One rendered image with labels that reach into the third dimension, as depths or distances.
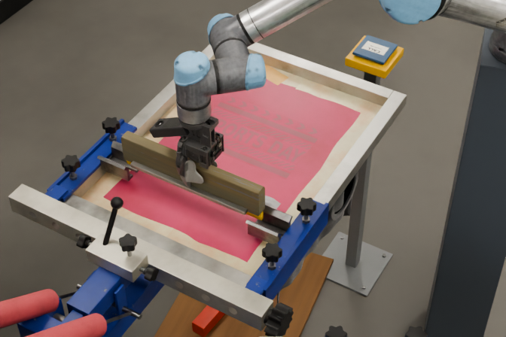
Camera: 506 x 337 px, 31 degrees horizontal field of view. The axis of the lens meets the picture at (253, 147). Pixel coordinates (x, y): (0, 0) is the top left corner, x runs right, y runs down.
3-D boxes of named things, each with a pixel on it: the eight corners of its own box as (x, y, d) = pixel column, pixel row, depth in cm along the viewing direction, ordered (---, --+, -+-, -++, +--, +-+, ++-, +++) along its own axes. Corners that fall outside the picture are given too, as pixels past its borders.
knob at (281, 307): (269, 311, 199) (270, 289, 194) (293, 322, 197) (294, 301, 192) (252, 336, 194) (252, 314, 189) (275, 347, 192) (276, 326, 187)
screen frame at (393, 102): (223, 40, 275) (223, 30, 272) (405, 105, 253) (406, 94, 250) (52, 208, 225) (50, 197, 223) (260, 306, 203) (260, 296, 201)
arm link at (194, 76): (216, 68, 191) (175, 73, 190) (217, 107, 199) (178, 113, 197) (208, 45, 197) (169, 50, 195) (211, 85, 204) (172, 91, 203)
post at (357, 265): (338, 232, 346) (357, 21, 281) (392, 255, 338) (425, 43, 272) (311, 271, 332) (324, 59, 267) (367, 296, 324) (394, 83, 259)
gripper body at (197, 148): (207, 172, 208) (204, 132, 199) (175, 159, 211) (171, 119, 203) (224, 152, 212) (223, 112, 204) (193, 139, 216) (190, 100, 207)
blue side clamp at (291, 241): (309, 215, 225) (310, 195, 220) (327, 223, 223) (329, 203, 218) (245, 301, 206) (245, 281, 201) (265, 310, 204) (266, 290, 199)
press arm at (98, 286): (117, 262, 208) (115, 247, 204) (139, 273, 205) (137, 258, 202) (68, 317, 197) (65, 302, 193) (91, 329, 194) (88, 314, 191)
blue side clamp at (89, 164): (123, 138, 245) (121, 117, 241) (139, 144, 244) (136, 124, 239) (50, 209, 227) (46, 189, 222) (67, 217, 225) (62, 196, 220)
